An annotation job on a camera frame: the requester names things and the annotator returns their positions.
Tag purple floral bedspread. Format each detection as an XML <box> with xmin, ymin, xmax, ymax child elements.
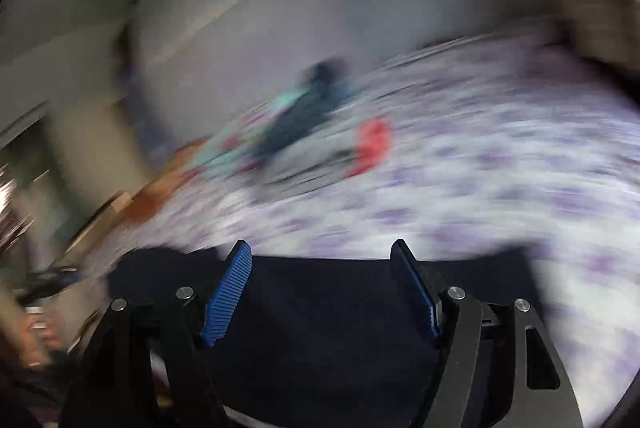
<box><xmin>65</xmin><ymin>23</ymin><xmax>640</xmax><ymax>424</ymax></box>

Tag navy blue pants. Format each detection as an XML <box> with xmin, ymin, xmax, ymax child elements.
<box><xmin>107</xmin><ymin>248</ymin><xmax>546</xmax><ymax>428</ymax></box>

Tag red cloth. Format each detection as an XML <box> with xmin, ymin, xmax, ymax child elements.
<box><xmin>347</xmin><ymin>117</ymin><xmax>393</xmax><ymax>179</ymax></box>

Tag folded blue jeans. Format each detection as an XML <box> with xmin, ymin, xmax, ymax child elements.
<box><xmin>255</xmin><ymin>60</ymin><xmax>351</xmax><ymax>159</ymax></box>

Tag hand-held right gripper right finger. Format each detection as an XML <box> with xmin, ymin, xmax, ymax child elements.
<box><xmin>390</xmin><ymin>239</ymin><xmax>586</xmax><ymax>428</ymax></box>

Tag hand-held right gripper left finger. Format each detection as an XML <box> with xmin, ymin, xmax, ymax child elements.
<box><xmin>60</xmin><ymin>240</ymin><xmax>253</xmax><ymax>428</ymax></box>

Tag folded teal pink floral quilt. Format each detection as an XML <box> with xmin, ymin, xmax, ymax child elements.
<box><xmin>200</xmin><ymin>88</ymin><xmax>311</xmax><ymax>179</ymax></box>

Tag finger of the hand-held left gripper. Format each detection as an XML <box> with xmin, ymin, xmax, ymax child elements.
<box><xmin>15</xmin><ymin>265</ymin><xmax>83</xmax><ymax>304</ymax></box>

